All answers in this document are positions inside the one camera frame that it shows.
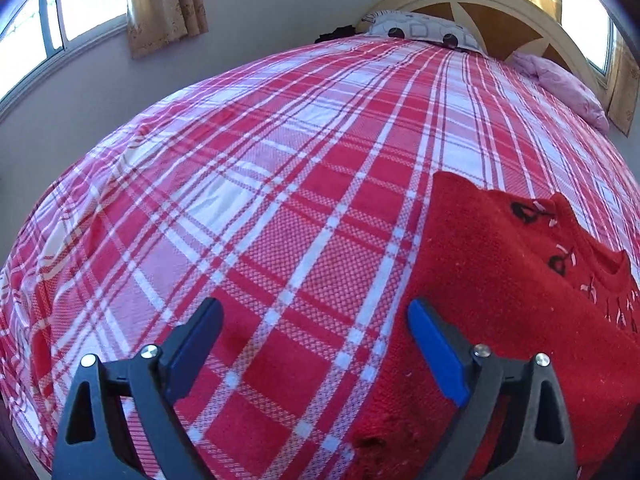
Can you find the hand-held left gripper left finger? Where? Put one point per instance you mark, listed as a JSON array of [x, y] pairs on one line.
[[192, 350]]

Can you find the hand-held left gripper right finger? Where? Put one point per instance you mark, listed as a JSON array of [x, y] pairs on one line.
[[440, 350]]

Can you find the red knitted sweater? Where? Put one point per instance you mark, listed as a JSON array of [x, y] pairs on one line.
[[475, 260]]

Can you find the red white plaid bedsheet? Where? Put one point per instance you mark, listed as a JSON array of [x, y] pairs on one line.
[[250, 185]]

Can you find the pink pillow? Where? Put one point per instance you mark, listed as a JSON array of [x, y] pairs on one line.
[[565, 85]]

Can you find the grey patterned pillow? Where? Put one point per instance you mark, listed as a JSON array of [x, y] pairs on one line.
[[420, 25]]

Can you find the dark cloth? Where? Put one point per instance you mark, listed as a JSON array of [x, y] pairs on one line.
[[335, 34]]

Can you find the small window behind headboard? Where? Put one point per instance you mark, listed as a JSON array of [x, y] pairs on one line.
[[590, 20]]

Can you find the large side window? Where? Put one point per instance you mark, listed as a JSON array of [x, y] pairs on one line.
[[85, 0]]

